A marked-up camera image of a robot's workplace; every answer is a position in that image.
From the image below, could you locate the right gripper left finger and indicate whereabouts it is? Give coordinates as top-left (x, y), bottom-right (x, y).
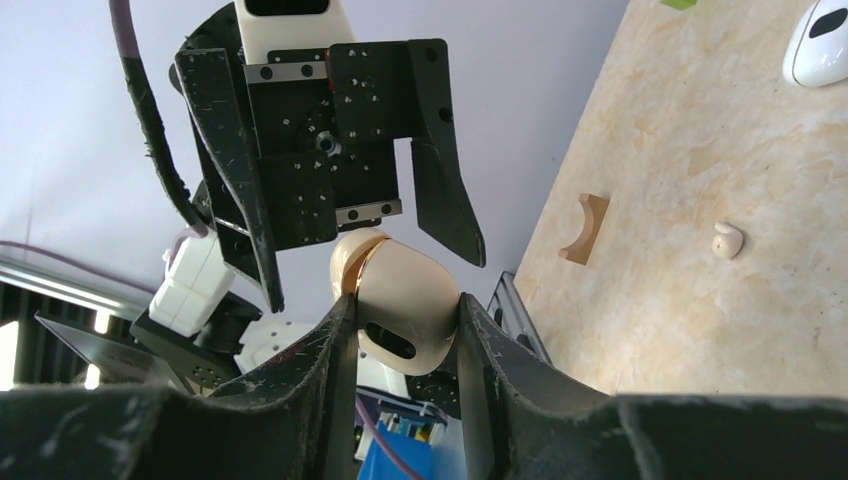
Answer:
top-left (1, 295), bottom-right (358, 479)

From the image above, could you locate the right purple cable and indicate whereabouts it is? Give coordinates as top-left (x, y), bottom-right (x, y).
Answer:
top-left (355, 396), bottom-right (425, 480)

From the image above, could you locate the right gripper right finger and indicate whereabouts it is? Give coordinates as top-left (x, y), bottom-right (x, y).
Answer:
top-left (457, 294), bottom-right (847, 479)

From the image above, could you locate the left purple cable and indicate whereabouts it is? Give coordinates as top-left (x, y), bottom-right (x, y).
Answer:
top-left (0, 0), bottom-right (212, 296)

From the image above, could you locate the wooden arch block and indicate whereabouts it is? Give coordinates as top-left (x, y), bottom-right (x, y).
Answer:
top-left (558, 193), bottom-right (610, 266)

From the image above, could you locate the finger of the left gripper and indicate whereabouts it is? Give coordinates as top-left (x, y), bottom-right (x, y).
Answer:
top-left (175, 48), bottom-right (285, 313)
top-left (407, 38), bottom-right (487, 268)

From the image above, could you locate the light green small cube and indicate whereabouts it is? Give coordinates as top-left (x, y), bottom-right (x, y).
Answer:
top-left (660, 0), bottom-right (698, 11)

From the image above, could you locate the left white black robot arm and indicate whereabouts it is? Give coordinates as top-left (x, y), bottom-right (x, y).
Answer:
top-left (110, 1), bottom-right (486, 338)

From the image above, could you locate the small beige earbud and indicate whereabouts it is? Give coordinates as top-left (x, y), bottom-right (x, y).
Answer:
top-left (711, 222), bottom-right (745, 260)

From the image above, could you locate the white earbud charging case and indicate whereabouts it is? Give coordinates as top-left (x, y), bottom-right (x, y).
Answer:
top-left (782, 0), bottom-right (847, 89)

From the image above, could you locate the beige rounded block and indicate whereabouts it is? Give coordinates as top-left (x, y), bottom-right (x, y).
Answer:
top-left (329, 228), bottom-right (461, 376)

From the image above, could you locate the purple cable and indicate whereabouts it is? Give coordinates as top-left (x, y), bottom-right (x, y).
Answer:
top-left (355, 396), bottom-right (425, 480)
top-left (0, 0), bottom-right (212, 296)

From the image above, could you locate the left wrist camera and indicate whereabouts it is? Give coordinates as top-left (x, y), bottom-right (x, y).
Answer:
top-left (234, 0), bottom-right (355, 65)

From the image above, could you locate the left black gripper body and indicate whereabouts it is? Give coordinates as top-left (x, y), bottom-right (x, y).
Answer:
top-left (177, 1), bottom-right (401, 252)

